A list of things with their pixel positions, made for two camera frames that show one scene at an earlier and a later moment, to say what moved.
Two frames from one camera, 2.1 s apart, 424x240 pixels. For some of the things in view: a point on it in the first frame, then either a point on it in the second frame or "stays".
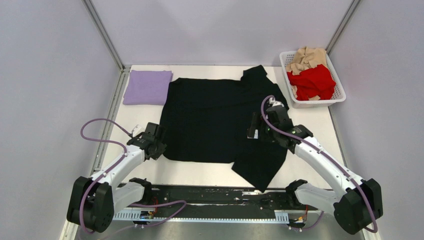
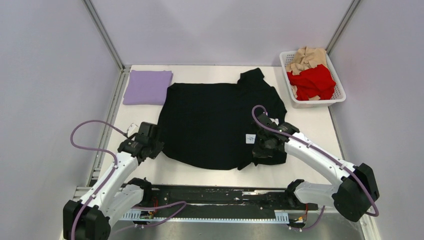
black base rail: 172,197 stays
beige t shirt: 306,58 stays
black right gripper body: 267,134 to 261,148
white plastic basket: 339,95 stays
